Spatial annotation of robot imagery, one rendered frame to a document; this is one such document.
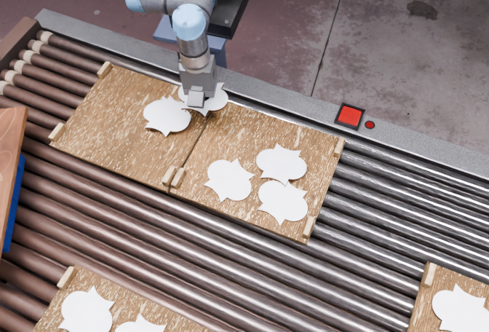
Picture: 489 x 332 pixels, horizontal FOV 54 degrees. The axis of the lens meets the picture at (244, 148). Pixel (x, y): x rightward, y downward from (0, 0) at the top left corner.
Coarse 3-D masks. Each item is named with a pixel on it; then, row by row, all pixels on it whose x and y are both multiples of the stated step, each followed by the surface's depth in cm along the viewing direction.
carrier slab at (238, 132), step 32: (224, 128) 147; (256, 128) 146; (288, 128) 146; (192, 160) 141; (320, 160) 140; (192, 192) 136; (256, 192) 135; (320, 192) 134; (256, 224) 130; (288, 224) 130
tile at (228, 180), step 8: (224, 160) 140; (208, 168) 139; (216, 168) 139; (224, 168) 139; (232, 168) 139; (240, 168) 138; (208, 176) 138; (216, 176) 137; (224, 176) 137; (232, 176) 137; (240, 176) 137; (248, 176) 137; (208, 184) 136; (216, 184) 136; (224, 184) 136; (232, 184) 136; (240, 184) 136; (248, 184) 136; (216, 192) 135; (224, 192) 135; (232, 192) 134; (240, 192) 134; (248, 192) 134; (224, 200) 134; (232, 200) 134; (240, 200) 134
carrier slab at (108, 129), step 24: (120, 72) 161; (96, 96) 156; (120, 96) 155; (144, 96) 155; (168, 96) 154; (72, 120) 151; (96, 120) 151; (120, 120) 150; (144, 120) 150; (192, 120) 149; (72, 144) 146; (96, 144) 146; (120, 144) 146; (144, 144) 145; (168, 144) 145; (192, 144) 144; (120, 168) 141; (144, 168) 141; (168, 168) 140
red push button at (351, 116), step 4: (344, 108) 150; (348, 108) 150; (352, 108) 149; (344, 112) 149; (348, 112) 149; (352, 112) 149; (356, 112) 149; (360, 112) 149; (340, 116) 148; (344, 116) 148; (348, 116) 148; (352, 116) 148; (356, 116) 148; (340, 120) 147; (344, 120) 147; (348, 120) 147; (352, 120) 147; (356, 120) 147; (352, 124) 146; (356, 124) 146
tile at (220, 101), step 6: (222, 84) 138; (180, 90) 138; (216, 90) 137; (222, 90) 137; (180, 96) 137; (186, 96) 137; (216, 96) 136; (222, 96) 136; (186, 102) 136; (204, 102) 135; (210, 102) 135; (216, 102) 135; (222, 102) 135; (186, 108) 135; (192, 108) 134; (198, 108) 134; (204, 108) 134; (210, 108) 134; (216, 108) 134; (222, 108) 135; (204, 114) 133
